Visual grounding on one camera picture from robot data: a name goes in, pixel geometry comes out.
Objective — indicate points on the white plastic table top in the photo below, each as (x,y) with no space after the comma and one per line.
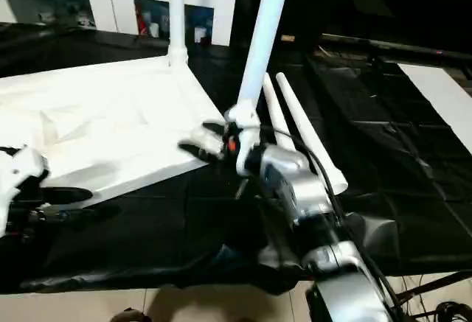
(96,123)

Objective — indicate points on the white plastic table leg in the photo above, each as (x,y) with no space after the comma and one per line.
(276,116)
(177,12)
(264,34)
(310,138)

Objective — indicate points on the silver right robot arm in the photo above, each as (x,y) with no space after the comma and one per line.
(317,219)

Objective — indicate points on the black mat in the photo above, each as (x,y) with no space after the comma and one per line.
(398,189)

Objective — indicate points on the white board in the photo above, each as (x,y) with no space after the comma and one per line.
(442,101)

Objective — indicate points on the black floor stand bar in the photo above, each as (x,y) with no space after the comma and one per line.
(435,285)

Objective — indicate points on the black metal rail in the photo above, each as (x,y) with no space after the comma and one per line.
(391,43)

